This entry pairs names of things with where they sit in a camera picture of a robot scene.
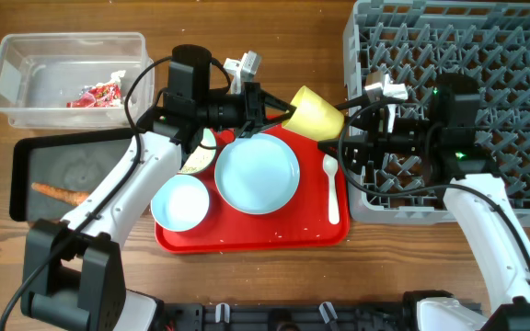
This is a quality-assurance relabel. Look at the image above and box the black bin tray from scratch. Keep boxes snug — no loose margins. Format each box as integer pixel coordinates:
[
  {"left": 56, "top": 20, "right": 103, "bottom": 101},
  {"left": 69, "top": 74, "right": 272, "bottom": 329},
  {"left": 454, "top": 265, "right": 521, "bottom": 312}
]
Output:
[{"left": 9, "top": 129, "right": 133, "bottom": 222}]

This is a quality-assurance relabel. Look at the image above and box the light blue plate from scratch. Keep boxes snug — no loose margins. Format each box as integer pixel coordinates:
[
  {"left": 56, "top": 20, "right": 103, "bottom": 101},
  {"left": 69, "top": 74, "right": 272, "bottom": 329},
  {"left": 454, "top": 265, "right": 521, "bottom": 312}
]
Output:
[{"left": 214, "top": 133, "right": 301, "bottom": 215}]

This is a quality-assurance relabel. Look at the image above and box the red snack wrapper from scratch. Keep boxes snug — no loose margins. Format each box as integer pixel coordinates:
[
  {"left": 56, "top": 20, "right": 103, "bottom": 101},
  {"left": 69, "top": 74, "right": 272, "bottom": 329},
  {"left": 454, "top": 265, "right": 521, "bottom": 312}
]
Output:
[{"left": 66, "top": 83, "right": 121, "bottom": 108}]

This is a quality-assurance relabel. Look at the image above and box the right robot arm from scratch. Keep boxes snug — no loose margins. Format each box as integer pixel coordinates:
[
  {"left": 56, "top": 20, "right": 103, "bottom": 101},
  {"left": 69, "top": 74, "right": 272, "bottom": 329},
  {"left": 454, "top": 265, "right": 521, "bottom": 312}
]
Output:
[{"left": 317, "top": 73, "right": 530, "bottom": 330}]

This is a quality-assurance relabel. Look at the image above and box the clear plastic bin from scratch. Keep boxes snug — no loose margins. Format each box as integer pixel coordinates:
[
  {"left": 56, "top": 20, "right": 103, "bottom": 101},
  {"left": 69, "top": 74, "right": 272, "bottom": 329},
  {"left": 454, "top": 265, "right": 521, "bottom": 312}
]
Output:
[{"left": 0, "top": 32, "right": 153, "bottom": 129}]

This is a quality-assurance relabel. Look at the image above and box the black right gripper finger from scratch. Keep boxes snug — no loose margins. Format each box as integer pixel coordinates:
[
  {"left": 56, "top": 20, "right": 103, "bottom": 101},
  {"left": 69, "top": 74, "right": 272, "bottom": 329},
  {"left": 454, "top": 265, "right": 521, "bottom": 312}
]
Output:
[
  {"left": 336, "top": 95, "right": 373, "bottom": 110},
  {"left": 317, "top": 137, "right": 362, "bottom": 156}
]

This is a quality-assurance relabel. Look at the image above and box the white plastic spoon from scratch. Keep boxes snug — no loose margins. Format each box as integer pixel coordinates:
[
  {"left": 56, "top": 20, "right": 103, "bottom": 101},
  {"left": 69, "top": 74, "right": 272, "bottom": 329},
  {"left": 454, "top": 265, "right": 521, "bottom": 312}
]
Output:
[{"left": 322, "top": 154, "right": 340, "bottom": 225}]

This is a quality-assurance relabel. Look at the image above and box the yellow plastic cup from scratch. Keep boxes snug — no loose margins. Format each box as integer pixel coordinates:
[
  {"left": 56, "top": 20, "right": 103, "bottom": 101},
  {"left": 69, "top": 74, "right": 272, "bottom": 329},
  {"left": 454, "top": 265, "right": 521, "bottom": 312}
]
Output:
[{"left": 282, "top": 86, "right": 345, "bottom": 142}]

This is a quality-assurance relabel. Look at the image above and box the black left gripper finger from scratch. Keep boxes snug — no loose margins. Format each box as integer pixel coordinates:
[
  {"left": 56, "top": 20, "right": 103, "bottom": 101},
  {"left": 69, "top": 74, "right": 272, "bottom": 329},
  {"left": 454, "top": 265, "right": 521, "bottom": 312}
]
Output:
[
  {"left": 236, "top": 113, "right": 288, "bottom": 139},
  {"left": 259, "top": 90, "right": 296, "bottom": 113}
]

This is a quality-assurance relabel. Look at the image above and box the green bowl with rice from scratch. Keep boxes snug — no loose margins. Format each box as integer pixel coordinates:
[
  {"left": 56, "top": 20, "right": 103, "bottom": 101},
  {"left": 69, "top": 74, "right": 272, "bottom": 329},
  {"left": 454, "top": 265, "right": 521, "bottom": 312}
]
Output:
[{"left": 179, "top": 129, "right": 217, "bottom": 175}]

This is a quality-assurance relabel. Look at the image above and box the light blue bowl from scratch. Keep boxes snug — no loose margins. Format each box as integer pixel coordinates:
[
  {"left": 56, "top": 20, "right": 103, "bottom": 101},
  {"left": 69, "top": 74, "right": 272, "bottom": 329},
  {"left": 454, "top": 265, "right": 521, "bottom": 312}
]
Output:
[{"left": 150, "top": 175, "right": 210, "bottom": 232}]

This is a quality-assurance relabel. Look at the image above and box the grey dishwasher rack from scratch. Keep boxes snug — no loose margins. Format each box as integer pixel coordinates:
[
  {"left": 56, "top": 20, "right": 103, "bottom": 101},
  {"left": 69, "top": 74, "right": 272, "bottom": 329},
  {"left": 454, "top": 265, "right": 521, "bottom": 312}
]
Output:
[{"left": 342, "top": 1, "right": 530, "bottom": 227}]

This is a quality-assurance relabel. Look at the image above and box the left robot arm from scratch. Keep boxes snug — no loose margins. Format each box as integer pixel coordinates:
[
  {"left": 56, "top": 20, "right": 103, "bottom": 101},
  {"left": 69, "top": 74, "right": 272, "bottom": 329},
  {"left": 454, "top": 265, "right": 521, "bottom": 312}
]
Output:
[{"left": 8, "top": 44, "right": 294, "bottom": 330}]

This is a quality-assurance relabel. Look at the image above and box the white tissue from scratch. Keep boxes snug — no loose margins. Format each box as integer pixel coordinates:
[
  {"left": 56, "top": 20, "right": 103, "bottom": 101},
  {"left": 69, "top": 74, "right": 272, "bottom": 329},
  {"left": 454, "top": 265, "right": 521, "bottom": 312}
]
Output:
[{"left": 109, "top": 70, "right": 126, "bottom": 94}]

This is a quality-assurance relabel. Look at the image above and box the orange carrot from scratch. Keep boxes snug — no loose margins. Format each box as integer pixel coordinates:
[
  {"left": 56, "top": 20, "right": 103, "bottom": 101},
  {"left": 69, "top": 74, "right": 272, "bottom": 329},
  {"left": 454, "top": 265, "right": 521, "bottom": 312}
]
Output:
[{"left": 31, "top": 182, "right": 89, "bottom": 206}]

